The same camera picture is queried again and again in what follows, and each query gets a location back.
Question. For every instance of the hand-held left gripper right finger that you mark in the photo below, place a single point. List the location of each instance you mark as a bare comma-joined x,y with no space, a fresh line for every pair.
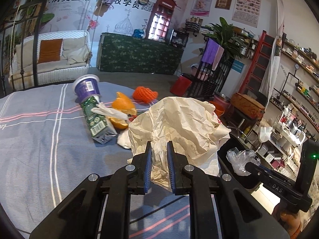
170,169

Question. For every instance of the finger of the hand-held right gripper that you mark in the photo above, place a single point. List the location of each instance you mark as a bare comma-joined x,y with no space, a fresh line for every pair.
274,172
251,169

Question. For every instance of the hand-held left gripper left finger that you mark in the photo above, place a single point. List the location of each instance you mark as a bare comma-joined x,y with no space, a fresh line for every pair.
148,169

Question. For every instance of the clear plastic bag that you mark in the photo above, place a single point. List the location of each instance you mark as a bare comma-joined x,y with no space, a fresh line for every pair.
239,158

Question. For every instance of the black trash bin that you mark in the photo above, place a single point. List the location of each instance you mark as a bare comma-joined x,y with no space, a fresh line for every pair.
234,142

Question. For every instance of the beige paper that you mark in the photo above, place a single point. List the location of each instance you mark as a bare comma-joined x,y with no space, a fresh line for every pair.
179,124

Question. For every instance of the orange peel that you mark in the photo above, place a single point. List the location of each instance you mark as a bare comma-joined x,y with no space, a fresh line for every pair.
122,104

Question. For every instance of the green milk carton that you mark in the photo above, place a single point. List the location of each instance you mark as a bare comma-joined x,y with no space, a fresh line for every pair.
96,122

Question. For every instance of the orange foam fruit net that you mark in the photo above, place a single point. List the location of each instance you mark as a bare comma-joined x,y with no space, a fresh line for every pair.
144,94

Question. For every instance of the blue yogurt cup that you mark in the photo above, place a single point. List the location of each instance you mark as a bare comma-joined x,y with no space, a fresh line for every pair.
87,89

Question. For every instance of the person's right hand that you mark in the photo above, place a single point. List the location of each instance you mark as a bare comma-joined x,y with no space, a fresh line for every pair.
287,222

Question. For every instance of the white paper napkin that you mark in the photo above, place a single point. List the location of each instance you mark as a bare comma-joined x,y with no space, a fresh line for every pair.
123,140

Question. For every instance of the woven top stool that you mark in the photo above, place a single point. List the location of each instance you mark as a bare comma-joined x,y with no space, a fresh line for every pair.
246,103

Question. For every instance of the orange plastic bucket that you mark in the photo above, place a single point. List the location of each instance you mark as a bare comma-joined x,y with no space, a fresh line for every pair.
219,108

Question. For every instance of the white plastic wrapper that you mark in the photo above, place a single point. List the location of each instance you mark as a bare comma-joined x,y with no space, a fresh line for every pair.
109,112

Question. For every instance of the pink plastic bucket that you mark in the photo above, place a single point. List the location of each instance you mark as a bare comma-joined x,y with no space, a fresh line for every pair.
223,98

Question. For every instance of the red bin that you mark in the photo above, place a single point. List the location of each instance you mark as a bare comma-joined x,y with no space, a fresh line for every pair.
180,84

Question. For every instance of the black metal railing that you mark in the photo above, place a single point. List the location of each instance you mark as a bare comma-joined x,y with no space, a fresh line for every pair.
211,79

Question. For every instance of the pink wash basin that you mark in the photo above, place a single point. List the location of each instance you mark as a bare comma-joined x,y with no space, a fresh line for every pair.
200,73

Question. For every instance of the red ladder shelf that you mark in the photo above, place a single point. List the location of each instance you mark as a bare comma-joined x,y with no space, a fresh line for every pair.
259,59

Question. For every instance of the pink towel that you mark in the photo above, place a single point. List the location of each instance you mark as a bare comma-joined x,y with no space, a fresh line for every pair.
217,58

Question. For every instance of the green patterned cabinet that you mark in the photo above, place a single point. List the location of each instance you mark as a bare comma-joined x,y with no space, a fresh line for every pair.
139,53

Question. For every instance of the white hanging apron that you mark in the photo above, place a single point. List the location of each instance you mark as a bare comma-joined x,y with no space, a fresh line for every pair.
273,54

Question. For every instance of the purple towel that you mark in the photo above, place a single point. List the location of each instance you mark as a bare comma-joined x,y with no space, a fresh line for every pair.
209,51

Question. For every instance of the small black display box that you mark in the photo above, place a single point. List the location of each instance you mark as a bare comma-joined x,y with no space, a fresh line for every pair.
179,38

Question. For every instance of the white wicker swing sofa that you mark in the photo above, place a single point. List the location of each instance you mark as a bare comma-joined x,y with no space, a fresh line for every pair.
54,73

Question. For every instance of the green potted plant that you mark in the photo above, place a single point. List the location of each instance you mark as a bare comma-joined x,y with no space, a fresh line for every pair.
226,37

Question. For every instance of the blue bag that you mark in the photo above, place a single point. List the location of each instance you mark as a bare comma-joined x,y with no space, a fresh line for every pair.
138,33

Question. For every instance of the beige cushion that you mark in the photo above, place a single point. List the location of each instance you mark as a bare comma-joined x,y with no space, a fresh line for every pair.
74,51

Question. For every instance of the red telephone booth cabinet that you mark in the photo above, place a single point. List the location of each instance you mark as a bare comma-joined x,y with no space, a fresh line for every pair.
160,17

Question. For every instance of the orange cushion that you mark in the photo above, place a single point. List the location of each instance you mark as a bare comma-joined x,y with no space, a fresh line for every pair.
49,51

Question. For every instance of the white cushion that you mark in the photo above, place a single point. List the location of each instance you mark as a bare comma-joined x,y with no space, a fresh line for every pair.
26,52

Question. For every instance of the wooden wall shelves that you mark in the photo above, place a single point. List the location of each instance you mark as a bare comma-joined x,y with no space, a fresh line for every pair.
304,79

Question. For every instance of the blue wall sign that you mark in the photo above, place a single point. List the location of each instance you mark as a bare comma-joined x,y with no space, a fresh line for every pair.
238,66

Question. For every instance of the striped wall organizer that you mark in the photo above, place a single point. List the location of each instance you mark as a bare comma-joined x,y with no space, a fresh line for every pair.
193,26

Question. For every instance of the eyebrow chart wall poster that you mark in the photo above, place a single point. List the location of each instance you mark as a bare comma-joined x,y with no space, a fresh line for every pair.
246,3

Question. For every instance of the black metal bed frame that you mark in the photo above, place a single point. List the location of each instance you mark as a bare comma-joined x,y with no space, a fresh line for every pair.
41,42

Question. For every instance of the large printed wall banner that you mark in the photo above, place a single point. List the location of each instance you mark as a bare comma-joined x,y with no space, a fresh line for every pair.
74,10

